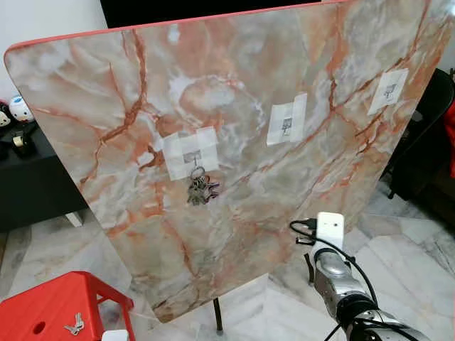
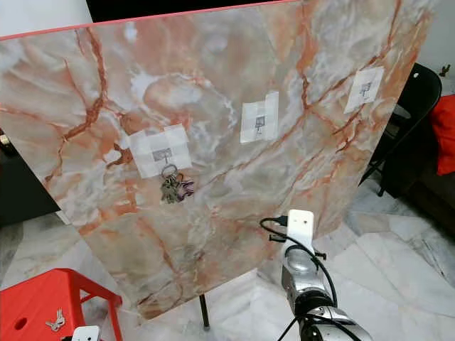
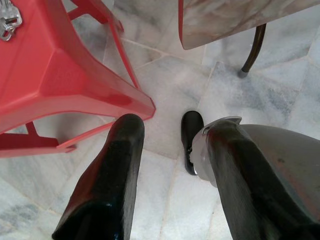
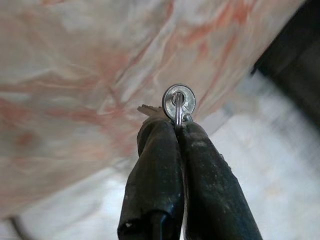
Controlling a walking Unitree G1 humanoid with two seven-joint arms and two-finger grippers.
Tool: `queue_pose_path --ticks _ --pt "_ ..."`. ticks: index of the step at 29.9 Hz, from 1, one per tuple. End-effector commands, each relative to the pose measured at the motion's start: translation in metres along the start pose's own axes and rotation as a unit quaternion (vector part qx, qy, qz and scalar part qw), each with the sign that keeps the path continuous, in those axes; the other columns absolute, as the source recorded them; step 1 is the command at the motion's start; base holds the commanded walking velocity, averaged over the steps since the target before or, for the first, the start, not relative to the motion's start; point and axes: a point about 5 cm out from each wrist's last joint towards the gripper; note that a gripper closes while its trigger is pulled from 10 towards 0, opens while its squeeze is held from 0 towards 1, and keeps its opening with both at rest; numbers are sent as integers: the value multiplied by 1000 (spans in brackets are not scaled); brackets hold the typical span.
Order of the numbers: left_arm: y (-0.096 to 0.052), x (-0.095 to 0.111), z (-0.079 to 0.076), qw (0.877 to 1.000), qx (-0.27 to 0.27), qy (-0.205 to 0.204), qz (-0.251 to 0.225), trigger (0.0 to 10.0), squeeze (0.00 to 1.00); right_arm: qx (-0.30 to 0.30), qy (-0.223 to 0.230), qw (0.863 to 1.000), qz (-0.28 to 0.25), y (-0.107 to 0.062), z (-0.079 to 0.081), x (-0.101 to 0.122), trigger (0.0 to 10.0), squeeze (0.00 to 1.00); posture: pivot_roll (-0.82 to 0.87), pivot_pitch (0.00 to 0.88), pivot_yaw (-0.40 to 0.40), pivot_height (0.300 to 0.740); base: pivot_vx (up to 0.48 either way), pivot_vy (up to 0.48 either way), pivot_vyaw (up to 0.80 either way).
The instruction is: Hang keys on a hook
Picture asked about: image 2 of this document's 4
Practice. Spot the small silver key bunch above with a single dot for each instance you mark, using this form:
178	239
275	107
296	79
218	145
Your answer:
55	322

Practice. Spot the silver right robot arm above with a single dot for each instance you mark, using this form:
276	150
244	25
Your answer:
302	280

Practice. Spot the clear adhesive metal hook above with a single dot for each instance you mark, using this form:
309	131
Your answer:
260	124
162	154
366	88

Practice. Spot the black tape dispenser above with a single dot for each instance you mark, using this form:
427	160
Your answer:
6	144

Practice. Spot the black low console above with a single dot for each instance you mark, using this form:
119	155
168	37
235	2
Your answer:
21	188

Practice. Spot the red plastic stool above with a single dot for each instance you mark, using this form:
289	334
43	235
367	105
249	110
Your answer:
35	305

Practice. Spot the large white tape patch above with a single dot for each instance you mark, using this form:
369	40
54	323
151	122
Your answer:
142	158

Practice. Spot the black television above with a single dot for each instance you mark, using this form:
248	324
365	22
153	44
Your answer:
170	8

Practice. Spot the marble pattern folding table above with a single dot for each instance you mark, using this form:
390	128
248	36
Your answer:
220	85

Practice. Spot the black table leg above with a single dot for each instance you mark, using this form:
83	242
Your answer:
205	312

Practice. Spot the black chair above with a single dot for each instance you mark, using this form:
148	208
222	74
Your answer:
416	92

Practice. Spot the dark sofa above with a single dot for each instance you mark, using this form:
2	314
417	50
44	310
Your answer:
434	195

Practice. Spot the red cloth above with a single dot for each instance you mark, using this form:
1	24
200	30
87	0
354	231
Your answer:
444	135

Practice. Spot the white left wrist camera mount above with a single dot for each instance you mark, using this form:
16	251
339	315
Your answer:
85	334

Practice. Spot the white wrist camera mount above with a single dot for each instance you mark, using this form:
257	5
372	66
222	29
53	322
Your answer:
85	334
301	227

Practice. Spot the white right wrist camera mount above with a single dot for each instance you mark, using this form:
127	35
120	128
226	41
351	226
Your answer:
301	227

